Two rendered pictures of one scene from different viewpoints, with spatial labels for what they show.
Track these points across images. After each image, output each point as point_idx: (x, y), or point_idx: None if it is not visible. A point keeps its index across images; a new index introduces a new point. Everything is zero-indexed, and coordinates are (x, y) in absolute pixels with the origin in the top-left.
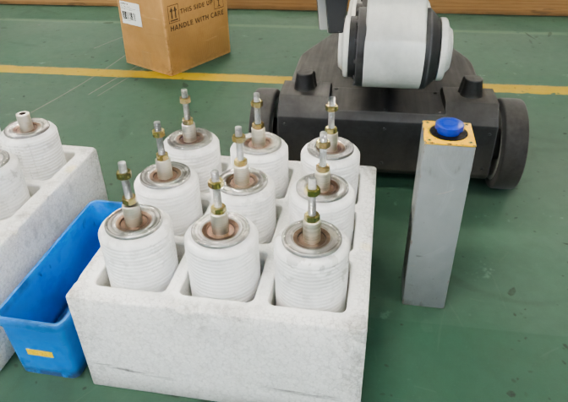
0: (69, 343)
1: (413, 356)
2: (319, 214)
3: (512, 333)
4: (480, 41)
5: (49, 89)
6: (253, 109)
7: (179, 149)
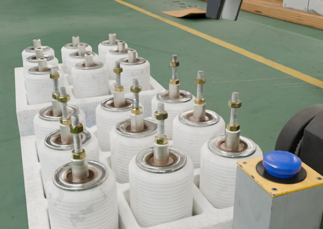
0: None
1: None
2: (131, 174)
3: None
4: None
5: (259, 74)
6: (294, 116)
7: (156, 98)
